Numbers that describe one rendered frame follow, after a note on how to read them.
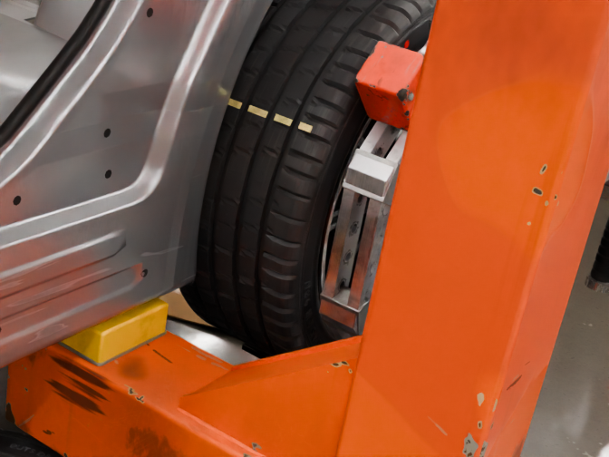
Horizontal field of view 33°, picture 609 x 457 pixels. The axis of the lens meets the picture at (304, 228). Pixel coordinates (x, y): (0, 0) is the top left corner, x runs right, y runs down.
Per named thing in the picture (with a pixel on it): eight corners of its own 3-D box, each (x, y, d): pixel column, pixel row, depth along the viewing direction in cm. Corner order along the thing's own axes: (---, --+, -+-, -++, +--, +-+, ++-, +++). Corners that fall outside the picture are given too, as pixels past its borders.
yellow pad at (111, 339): (97, 296, 152) (101, 266, 150) (168, 334, 146) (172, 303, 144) (25, 326, 141) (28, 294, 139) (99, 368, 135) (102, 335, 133)
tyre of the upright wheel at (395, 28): (319, 316, 210) (430, 0, 200) (420, 364, 199) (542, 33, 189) (109, 338, 152) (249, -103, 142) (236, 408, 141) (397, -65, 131)
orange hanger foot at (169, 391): (85, 378, 161) (106, 173, 147) (370, 545, 137) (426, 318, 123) (1, 421, 147) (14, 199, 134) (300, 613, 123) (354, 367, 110)
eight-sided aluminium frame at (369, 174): (457, 296, 197) (530, 14, 175) (488, 310, 194) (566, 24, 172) (296, 405, 153) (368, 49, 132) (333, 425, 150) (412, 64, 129)
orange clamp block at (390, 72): (391, 78, 143) (378, 38, 135) (441, 95, 139) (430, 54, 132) (366, 118, 141) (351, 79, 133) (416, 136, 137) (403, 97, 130)
